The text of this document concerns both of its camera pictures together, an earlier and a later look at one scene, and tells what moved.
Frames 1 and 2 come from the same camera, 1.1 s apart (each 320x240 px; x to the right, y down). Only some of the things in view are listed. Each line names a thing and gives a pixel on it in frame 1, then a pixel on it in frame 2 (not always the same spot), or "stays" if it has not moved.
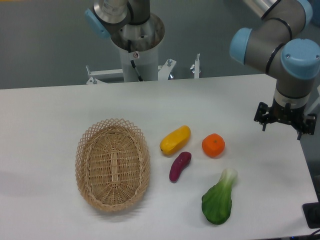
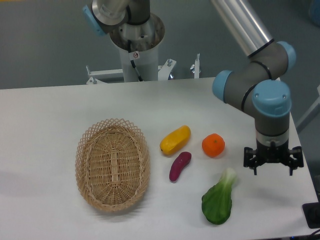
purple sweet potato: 182,159 stays
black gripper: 264,114 → 273,153
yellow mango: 175,140 stays
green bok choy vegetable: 216,203 stays
